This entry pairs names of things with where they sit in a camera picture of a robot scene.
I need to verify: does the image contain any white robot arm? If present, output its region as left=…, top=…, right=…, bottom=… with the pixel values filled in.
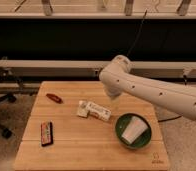
left=99, top=55, right=196, bottom=121

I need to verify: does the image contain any white rectangular box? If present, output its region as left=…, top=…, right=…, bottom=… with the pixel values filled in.
left=77, top=100, right=111, bottom=121

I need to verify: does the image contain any green bowl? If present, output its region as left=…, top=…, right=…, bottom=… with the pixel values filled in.
left=115, top=113, right=152, bottom=150

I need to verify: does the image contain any wooden table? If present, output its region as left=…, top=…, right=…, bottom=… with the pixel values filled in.
left=14, top=81, right=170, bottom=171

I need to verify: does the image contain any white paper cup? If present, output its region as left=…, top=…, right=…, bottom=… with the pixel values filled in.
left=122, top=116, right=148, bottom=144

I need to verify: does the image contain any black red rectangular eraser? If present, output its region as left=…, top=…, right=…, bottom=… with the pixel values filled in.
left=41, top=122, right=53, bottom=146

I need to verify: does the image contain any wall power outlet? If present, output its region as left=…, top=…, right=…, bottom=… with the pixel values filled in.
left=93, top=68, right=100, bottom=77

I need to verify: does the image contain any black hanging cable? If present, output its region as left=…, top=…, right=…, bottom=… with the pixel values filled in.
left=125, top=9, right=148, bottom=58

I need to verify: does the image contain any black floor cable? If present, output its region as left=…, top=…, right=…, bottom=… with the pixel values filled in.
left=157, top=115, right=183, bottom=123

